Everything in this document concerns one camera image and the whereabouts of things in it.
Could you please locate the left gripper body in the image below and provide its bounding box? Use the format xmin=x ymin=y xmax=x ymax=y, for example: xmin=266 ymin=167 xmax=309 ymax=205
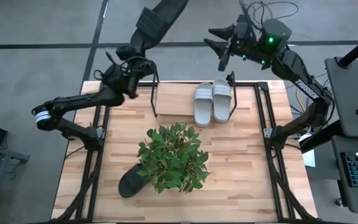
xmin=115 ymin=45 xmax=158 ymax=100

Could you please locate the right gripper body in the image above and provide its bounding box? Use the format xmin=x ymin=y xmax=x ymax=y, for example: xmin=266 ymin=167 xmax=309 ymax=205
xmin=217 ymin=14 xmax=264 ymax=72

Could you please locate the dark green slide sandal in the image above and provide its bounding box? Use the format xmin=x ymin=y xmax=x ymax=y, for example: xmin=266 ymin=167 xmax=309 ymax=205
xmin=130 ymin=0 xmax=190 ymax=51
xmin=117 ymin=162 xmax=150 ymax=198

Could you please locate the light grey slide sandal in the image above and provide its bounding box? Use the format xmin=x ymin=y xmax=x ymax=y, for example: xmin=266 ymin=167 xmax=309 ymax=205
xmin=212 ymin=78 xmax=232 ymax=123
xmin=193 ymin=82 xmax=214 ymax=128

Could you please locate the green potted plant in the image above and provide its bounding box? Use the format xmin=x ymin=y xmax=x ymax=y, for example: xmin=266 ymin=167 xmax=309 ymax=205
xmin=136 ymin=123 xmax=211 ymax=194

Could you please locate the grey desk surface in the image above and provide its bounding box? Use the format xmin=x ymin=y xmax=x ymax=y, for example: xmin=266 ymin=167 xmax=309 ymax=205
xmin=324 ymin=57 xmax=358 ymax=139

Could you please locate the black pole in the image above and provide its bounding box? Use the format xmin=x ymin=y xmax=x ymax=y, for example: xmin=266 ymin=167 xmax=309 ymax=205
xmin=337 ymin=28 xmax=358 ymax=68

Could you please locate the white paper sheet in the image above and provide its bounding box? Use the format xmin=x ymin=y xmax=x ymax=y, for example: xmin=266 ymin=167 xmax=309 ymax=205
xmin=302 ymin=149 xmax=316 ymax=168

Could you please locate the grey keyboard desk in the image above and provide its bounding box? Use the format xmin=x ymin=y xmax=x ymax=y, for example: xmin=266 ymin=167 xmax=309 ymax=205
xmin=331 ymin=136 xmax=358 ymax=216

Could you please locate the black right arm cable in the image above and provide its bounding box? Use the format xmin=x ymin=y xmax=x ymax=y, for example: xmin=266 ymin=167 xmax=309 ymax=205
xmin=238 ymin=0 xmax=262 ymax=39

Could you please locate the wooden shelf black metal frame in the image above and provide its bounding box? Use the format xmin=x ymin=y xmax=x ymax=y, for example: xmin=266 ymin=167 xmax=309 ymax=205
xmin=150 ymin=67 xmax=238 ymax=119

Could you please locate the black aluminium table frame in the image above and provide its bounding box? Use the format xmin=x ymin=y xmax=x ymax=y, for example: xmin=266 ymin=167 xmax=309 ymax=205
xmin=51 ymin=74 xmax=323 ymax=223

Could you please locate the black floor cable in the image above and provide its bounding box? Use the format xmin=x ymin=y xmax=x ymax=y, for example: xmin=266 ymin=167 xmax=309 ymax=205
xmin=242 ymin=1 xmax=300 ymax=29

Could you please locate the yellow cable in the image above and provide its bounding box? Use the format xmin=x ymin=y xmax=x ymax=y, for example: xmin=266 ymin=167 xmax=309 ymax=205
xmin=296 ymin=88 xmax=308 ymax=110

